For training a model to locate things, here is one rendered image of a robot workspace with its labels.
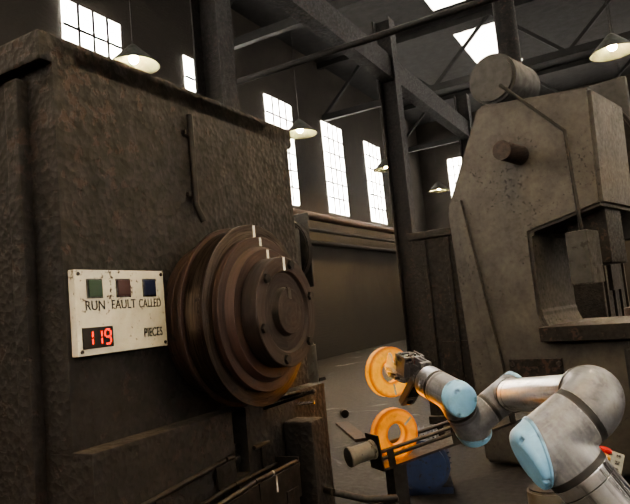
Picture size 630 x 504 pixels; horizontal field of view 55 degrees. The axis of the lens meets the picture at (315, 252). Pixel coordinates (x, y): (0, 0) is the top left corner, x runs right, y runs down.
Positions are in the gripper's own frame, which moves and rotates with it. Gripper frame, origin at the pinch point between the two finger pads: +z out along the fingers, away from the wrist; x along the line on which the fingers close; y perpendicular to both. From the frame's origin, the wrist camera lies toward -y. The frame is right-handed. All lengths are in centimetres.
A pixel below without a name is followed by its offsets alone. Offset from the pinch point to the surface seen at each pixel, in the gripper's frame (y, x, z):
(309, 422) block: -10.3, 31.2, -8.5
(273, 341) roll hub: 20, 49, -24
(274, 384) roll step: 6.0, 45.7, -16.9
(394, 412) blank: -13.3, 0.7, -5.8
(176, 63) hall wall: 229, -162, 979
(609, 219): 33, -219, 98
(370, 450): -22.1, 11.1, -9.6
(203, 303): 30, 66, -23
